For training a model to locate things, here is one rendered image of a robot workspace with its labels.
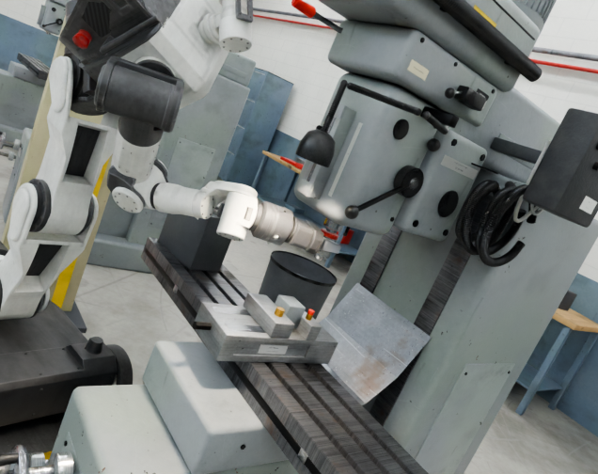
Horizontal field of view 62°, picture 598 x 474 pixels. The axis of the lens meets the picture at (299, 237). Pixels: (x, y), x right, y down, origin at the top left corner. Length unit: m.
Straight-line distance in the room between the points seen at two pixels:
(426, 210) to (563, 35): 5.07
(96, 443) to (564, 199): 1.09
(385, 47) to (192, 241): 0.87
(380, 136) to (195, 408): 0.70
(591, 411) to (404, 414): 3.91
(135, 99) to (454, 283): 0.92
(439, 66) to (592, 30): 5.02
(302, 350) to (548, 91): 5.02
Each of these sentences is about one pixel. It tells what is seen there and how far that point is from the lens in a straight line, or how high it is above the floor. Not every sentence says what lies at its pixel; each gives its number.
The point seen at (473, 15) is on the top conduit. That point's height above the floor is 1.79.
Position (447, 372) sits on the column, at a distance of 1.46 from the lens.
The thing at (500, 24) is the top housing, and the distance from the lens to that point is 1.22.
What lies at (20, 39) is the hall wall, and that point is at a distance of 9.94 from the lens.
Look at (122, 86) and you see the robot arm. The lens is 1.01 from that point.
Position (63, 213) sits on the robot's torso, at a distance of 1.45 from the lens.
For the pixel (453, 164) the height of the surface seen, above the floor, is 1.53.
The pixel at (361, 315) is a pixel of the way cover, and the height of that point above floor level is 1.02.
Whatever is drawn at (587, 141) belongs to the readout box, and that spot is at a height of 1.67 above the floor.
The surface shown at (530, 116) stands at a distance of 1.45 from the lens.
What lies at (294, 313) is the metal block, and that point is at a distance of 1.26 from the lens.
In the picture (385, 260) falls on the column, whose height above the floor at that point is 1.20.
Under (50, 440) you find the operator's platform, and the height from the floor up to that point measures 0.40.
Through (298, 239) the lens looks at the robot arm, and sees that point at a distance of 1.15.
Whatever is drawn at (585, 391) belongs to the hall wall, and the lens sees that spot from 5.32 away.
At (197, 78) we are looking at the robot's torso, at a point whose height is 1.48.
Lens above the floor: 1.48
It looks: 12 degrees down
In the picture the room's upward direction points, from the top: 23 degrees clockwise
